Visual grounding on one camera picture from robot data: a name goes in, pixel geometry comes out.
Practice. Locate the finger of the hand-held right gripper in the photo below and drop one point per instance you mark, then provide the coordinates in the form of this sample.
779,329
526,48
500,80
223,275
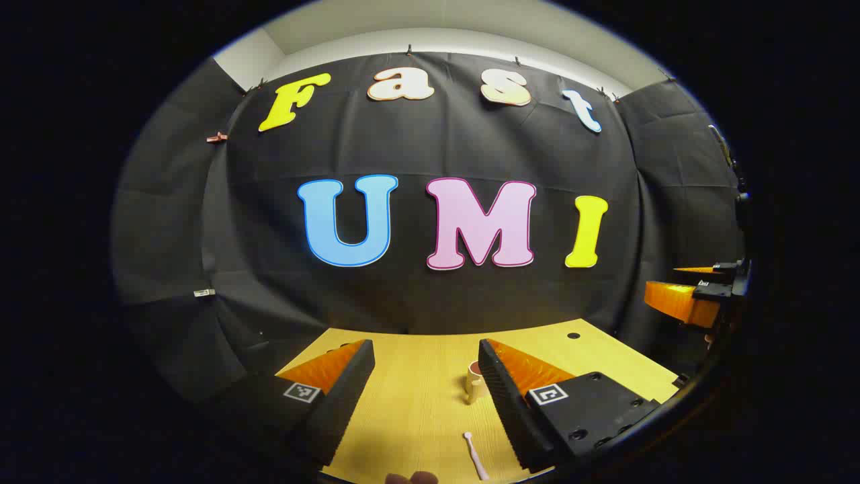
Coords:
725,269
678,301

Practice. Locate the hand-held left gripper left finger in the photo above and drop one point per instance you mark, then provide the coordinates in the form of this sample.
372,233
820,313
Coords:
349,396

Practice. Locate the copper clip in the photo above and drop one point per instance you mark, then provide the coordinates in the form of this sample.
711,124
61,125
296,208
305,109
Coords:
216,138

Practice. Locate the black backdrop cloth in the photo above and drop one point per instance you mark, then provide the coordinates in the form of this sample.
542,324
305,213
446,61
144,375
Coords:
416,302

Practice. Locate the wooden desktop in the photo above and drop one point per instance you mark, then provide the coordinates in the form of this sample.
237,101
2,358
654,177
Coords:
416,403

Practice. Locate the beige cup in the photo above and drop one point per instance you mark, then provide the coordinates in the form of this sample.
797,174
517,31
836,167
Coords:
474,383

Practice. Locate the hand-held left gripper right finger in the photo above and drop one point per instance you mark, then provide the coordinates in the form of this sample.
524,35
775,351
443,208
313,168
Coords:
500,396

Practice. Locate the pink toothbrush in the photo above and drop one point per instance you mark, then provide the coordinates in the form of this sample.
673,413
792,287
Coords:
476,457

